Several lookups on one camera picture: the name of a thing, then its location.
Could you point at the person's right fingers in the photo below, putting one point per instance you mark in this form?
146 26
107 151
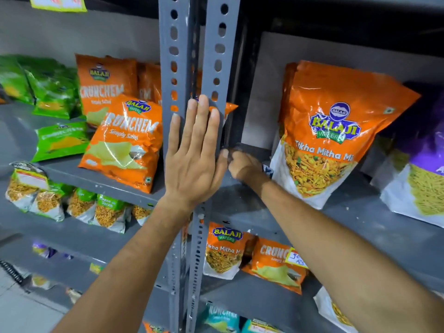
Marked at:
234 164

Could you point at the orange chips packet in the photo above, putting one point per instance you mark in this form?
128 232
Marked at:
104 83
154 328
274 270
229 108
125 145
151 83

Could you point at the person's right forearm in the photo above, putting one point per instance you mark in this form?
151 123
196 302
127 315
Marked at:
347 270

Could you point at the person's right hand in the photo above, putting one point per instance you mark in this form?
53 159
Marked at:
247 168

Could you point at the person's left little finger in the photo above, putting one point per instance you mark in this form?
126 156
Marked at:
173 133

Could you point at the large orange snack mix packet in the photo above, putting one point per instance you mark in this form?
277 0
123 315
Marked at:
333 135

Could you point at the yellow-green paper label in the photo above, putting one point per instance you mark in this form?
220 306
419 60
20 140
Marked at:
59 2

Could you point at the person's left forearm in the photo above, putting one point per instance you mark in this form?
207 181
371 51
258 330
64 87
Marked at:
125 273

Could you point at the person's left hand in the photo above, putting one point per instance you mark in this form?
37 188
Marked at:
190 169

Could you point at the white snack packet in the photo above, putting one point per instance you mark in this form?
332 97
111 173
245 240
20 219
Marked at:
329 310

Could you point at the person's left thumb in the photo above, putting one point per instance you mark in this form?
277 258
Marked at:
223 164

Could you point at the small orange snack mix packet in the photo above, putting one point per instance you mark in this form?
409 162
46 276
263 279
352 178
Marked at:
222 253

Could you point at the yellow handwritten price label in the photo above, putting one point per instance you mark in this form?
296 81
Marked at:
296 259

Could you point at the grey metal shelf rack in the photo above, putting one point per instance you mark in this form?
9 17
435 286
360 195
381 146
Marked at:
173 38
381 232

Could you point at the green chips packet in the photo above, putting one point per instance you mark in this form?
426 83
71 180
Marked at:
12 81
60 140
55 93

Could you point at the person's left middle finger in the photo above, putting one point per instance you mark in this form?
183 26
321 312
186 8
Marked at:
200 123

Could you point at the teal chips packet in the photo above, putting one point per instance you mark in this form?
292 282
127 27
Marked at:
260 326
222 319

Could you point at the small green-top snack packet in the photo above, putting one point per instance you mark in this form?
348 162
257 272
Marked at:
80 206
48 202
141 214
24 187
109 213

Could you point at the small purple snack packet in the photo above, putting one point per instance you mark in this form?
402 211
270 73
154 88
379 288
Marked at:
43 250

